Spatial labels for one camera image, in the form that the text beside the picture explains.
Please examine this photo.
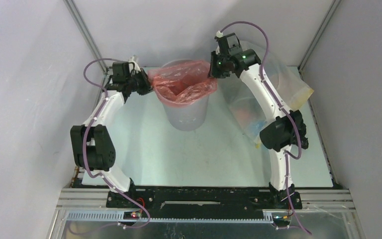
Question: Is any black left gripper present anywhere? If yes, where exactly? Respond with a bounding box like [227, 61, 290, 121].
[126, 68, 161, 96]

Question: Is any red plastic trash bag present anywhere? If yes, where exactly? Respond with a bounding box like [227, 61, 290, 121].
[147, 60, 217, 108]

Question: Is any white plastic trash bin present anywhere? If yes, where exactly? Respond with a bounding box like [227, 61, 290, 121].
[162, 61, 209, 131]

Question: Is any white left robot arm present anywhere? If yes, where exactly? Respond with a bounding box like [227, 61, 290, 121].
[70, 58, 152, 208]

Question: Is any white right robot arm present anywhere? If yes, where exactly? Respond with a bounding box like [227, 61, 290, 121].
[209, 31, 307, 208]

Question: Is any large translucent plastic bag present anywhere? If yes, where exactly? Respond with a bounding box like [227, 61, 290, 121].
[218, 53, 314, 146]

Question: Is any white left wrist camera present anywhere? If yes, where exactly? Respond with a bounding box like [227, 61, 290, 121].
[128, 55, 141, 75]

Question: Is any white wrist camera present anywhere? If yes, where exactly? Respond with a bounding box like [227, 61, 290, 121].
[128, 55, 141, 75]
[215, 31, 224, 39]

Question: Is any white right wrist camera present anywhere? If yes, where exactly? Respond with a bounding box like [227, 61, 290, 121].
[215, 31, 224, 39]

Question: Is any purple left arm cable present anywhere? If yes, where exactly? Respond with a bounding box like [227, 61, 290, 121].
[82, 58, 151, 230]

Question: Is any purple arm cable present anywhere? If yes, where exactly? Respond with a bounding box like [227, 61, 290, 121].
[220, 21, 312, 237]
[82, 58, 151, 230]

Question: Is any left aluminium corner post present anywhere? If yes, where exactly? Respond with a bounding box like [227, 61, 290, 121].
[62, 0, 108, 70]

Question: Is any aluminium corner post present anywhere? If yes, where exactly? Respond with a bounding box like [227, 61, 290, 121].
[298, 0, 342, 74]
[62, 0, 108, 70]

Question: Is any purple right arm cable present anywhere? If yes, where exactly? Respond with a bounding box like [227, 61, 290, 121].
[220, 21, 312, 237]

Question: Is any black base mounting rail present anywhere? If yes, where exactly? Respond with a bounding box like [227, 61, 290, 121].
[106, 186, 302, 220]

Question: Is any right aluminium corner post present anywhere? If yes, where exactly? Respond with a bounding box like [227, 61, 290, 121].
[298, 0, 342, 74]

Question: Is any grey slotted cable duct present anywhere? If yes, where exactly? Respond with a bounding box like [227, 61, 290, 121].
[66, 211, 278, 224]

